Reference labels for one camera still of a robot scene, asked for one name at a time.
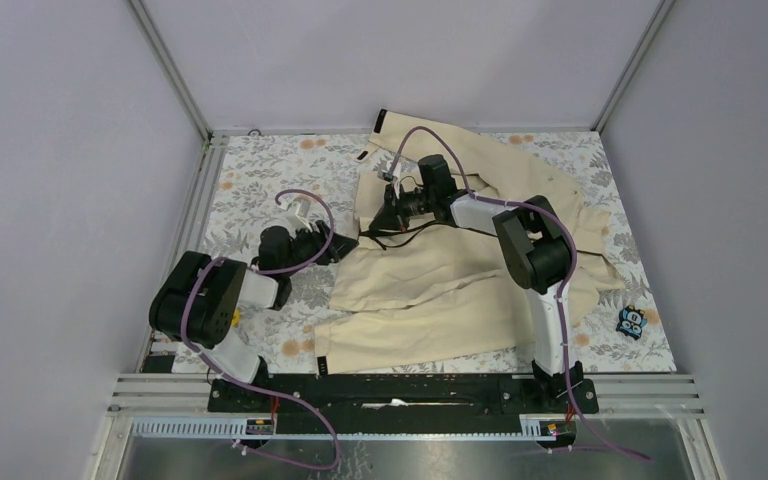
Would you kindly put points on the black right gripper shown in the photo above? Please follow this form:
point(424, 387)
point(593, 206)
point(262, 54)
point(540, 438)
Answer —
point(392, 215)

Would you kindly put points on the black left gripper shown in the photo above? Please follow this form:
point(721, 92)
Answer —
point(339, 245)

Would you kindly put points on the beige zip jacket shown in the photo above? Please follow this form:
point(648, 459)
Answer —
point(448, 292)

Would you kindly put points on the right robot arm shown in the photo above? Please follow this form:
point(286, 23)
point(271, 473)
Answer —
point(536, 248)

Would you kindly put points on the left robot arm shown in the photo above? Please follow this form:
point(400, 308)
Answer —
point(196, 303)

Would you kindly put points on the floral patterned table mat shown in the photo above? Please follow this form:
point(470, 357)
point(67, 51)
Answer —
point(255, 168)

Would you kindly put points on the small blue black toy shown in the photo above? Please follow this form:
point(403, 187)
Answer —
point(631, 322)

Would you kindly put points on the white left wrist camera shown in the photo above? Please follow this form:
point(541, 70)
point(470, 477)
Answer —
point(295, 215)

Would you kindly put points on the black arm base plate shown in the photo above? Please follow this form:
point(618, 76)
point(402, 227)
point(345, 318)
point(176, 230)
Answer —
point(326, 398)

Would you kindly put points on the grey slotted cable duct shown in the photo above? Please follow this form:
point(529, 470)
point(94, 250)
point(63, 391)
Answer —
point(377, 427)

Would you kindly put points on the aluminium frame left post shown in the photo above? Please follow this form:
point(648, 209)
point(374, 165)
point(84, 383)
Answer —
point(172, 73)

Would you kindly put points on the aluminium frame post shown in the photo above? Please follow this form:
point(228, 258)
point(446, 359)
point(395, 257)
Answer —
point(644, 44)
point(172, 73)

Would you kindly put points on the aluminium frame right post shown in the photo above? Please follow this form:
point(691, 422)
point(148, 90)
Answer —
point(644, 44)

